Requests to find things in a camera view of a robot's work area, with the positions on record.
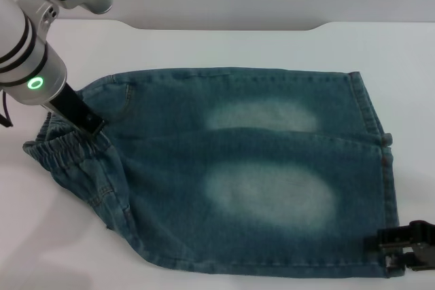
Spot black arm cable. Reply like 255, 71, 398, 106
0, 88, 14, 128

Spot blue denim shorts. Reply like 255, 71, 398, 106
22, 69, 407, 279

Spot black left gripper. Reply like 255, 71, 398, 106
46, 83, 106, 143

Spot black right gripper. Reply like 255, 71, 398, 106
364, 219, 435, 277

